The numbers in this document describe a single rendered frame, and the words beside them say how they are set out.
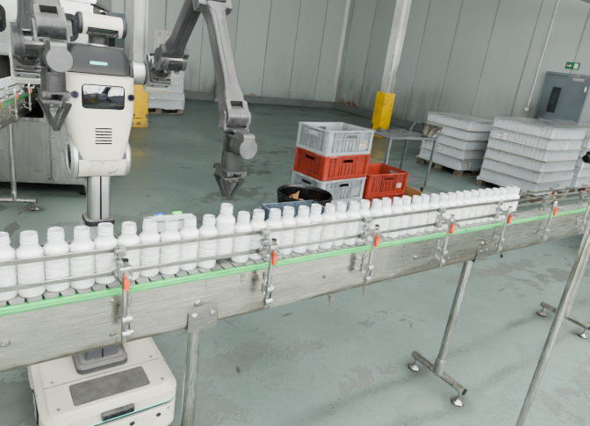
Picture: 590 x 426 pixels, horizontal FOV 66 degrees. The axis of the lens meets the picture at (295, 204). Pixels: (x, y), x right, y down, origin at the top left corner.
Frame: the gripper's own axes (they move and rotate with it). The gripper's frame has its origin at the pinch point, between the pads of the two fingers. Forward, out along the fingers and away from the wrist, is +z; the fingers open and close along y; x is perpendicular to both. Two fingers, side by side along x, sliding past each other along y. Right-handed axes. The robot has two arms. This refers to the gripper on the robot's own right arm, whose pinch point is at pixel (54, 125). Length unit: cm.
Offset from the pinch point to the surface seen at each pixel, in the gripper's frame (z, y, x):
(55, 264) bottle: 32.1, 17.0, -3.2
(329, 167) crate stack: 59, -157, 233
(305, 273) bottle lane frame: 47, 20, 75
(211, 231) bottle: 28, 18, 39
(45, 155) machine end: 96, -359, 41
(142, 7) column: -79, -742, 250
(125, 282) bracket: 34.9, 26.9, 11.3
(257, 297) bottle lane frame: 53, 20, 56
